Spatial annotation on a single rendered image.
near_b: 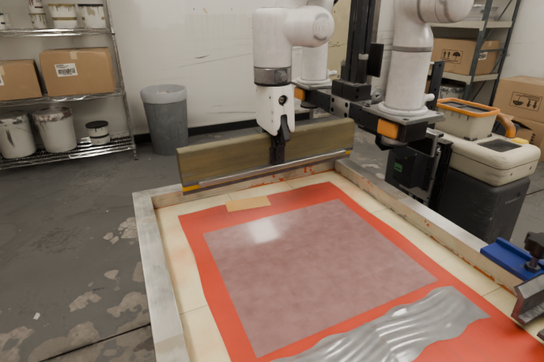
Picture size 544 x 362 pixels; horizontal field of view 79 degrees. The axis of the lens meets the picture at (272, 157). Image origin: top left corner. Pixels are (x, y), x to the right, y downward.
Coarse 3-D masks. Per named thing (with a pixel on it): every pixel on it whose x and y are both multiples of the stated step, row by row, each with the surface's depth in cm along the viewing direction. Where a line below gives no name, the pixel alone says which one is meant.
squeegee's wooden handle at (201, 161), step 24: (336, 120) 77; (216, 144) 65; (240, 144) 67; (264, 144) 69; (288, 144) 71; (312, 144) 74; (336, 144) 77; (192, 168) 64; (216, 168) 66; (240, 168) 69
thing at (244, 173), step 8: (328, 152) 76; (336, 152) 76; (344, 152) 77; (288, 160) 73; (296, 160) 73; (304, 160) 73; (312, 160) 74; (256, 168) 69; (264, 168) 70; (272, 168) 70; (280, 168) 71; (216, 176) 67; (224, 176) 67; (232, 176) 67; (240, 176) 68; (248, 176) 69; (200, 184) 65; (208, 184) 65
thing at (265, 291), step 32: (192, 224) 72; (224, 224) 72; (256, 224) 72; (224, 256) 63; (256, 256) 63; (288, 256) 63; (224, 288) 56; (256, 288) 56; (288, 288) 56; (320, 288) 56; (224, 320) 50; (256, 320) 50; (288, 320) 50; (320, 320) 50; (352, 320) 50; (256, 352) 45; (288, 352) 45
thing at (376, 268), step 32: (288, 192) 85; (320, 192) 85; (288, 224) 72; (320, 224) 72; (352, 224) 72; (384, 224) 72; (320, 256) 63; (352, 256) 63; (384, 256) 63; (416, 256) 63; (352, 288) 56; (384, 288) 56; (416, 288) 56; (480, 320) 50; (448, 352) 45; (480, 352) 45; (512, 352) 45
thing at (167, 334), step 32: (160, 192) 78; (224, 192) 84; (384, 192) 79; (416, 224) 71; (448, 224) 66; (160, 256) 58; (480, 256) 59; (160, 288) 51; (512, 288) 54; (160, 320) 46; (160, 352) 42
